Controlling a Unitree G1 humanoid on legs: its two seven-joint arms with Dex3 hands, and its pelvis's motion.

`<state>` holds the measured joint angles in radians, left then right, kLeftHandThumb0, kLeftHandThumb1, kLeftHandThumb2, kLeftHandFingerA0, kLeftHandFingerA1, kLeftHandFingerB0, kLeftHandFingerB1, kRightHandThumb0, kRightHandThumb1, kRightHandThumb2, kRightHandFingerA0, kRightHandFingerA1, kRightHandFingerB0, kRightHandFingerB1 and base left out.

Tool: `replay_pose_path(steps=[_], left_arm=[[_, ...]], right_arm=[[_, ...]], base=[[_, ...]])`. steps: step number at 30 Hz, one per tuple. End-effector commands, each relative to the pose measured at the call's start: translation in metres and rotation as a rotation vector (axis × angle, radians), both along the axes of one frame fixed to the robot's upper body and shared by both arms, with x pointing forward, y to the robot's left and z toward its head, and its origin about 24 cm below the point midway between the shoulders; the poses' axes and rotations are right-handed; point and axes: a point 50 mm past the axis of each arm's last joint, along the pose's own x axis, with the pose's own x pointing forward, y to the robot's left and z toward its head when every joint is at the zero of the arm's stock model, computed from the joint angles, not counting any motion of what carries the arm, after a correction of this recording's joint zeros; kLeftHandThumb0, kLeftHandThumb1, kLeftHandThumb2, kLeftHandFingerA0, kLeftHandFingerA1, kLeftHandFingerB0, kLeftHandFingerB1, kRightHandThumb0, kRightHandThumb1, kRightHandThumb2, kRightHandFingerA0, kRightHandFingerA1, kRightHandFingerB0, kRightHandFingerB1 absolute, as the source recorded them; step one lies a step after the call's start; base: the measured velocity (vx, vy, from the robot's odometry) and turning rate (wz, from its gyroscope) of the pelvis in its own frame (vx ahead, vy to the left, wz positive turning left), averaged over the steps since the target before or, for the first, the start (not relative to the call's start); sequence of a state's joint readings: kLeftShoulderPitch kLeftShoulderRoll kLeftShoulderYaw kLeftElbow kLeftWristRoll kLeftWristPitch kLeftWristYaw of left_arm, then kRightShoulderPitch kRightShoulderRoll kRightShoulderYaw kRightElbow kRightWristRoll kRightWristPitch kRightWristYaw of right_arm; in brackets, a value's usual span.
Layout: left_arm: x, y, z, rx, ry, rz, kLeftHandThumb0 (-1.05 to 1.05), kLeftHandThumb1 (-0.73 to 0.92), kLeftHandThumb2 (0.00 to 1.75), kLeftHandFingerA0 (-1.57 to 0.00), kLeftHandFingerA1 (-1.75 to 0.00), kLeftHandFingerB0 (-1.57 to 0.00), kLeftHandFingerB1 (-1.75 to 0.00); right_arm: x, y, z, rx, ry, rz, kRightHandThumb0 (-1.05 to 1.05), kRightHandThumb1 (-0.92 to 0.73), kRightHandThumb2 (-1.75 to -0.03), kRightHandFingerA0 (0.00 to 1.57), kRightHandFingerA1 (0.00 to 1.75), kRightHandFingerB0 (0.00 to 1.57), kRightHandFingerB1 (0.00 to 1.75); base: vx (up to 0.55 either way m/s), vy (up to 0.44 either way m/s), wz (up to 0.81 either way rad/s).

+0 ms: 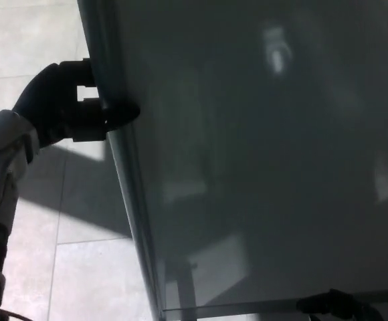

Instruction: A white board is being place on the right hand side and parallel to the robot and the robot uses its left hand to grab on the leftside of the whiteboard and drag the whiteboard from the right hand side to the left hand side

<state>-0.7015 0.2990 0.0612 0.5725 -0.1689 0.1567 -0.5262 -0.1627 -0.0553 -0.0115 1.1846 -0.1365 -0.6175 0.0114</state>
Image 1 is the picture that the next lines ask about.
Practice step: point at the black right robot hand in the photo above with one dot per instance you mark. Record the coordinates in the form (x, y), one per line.
(338, 306)

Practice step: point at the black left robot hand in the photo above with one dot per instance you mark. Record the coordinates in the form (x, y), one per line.
(57, 107)

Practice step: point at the white whiteboard with grey frame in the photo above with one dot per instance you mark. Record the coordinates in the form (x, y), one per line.
(264, 150)

